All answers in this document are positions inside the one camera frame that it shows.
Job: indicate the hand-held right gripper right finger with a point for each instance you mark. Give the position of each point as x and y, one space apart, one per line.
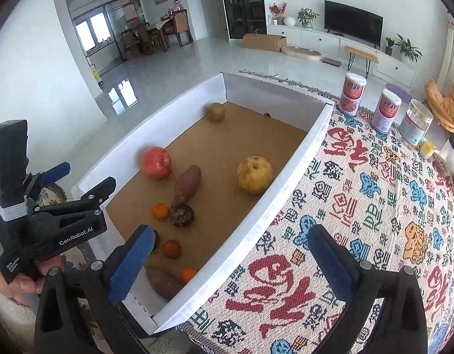
330 263

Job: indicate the brown-green pear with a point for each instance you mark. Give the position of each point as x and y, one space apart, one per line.
215 112

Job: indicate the wooden bench with metal legs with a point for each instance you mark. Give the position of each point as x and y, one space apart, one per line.
361 53

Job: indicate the brown cardboard carton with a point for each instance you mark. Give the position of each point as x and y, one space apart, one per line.
263 42

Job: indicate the small orange mandarin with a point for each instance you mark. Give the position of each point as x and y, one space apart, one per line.
189 274
159 211

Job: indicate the orange cushioned chair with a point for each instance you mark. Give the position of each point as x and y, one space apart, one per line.
444 103

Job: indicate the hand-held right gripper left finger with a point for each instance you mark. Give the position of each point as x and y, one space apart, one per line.
131 263

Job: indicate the printed woven tablecloth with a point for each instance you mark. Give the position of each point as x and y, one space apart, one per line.
322 199

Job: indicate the small yellow jar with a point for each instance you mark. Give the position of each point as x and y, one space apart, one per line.
427 149

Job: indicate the white cardboard box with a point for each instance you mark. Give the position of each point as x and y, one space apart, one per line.
286 177

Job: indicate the green plant in white pot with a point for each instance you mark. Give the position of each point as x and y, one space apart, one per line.
308 16

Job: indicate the beige pet mat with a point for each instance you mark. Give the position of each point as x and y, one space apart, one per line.
300 52

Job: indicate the red-orange round fruit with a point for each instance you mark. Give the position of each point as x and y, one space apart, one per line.
171 249

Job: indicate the wooden dining chair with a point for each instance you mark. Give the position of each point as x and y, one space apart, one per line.
182 25

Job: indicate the wooden dining table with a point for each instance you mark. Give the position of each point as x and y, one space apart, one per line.
155 31

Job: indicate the yellow pear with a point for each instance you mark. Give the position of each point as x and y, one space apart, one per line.
254 175

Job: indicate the black television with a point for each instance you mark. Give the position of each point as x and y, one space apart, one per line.
354 22

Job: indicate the small potted green plant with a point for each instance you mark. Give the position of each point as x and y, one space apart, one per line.
389 46

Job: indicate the purple sweet potato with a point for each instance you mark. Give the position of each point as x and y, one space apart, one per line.
164 283
186 186

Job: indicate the large potted green plant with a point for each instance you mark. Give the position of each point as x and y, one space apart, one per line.
407 48

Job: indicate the clear jar with gold lid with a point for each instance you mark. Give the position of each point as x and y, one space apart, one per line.
415 123

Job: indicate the black glass cabinet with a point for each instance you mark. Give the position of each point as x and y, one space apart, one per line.
243 3

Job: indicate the grey fringed rug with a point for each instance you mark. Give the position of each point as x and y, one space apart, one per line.
286 81

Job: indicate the red flower bouquet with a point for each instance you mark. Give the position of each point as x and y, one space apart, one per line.
278 11

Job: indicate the red apple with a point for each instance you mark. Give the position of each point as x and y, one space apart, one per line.
156 163

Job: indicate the clear container with black lid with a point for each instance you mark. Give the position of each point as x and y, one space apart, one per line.
453 153

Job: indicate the pink labelled can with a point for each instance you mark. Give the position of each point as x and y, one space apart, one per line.
352 94
385 110

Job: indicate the dark flat pad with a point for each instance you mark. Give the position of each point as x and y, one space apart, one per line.
331 61

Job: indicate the dark brown round fruit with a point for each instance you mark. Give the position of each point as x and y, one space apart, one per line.
182 216

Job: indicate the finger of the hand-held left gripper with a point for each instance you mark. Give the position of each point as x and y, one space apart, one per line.
55 172
96 190

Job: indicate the person's left hand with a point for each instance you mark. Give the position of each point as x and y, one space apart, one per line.
22 289

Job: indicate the white egg-shaped vase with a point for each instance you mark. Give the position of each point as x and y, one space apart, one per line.
290 21

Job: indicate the purple round stool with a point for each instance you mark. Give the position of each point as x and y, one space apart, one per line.
399 93

